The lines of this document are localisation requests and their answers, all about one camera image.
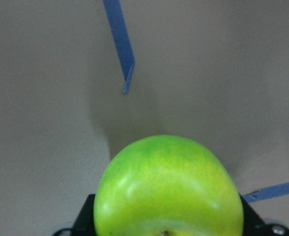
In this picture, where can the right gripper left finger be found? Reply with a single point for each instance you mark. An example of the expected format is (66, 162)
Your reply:
(84, 223)

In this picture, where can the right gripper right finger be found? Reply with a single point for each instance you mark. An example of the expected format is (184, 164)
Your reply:
(253, 225)

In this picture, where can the green apple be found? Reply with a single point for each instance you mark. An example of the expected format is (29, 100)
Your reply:
(167, 186)

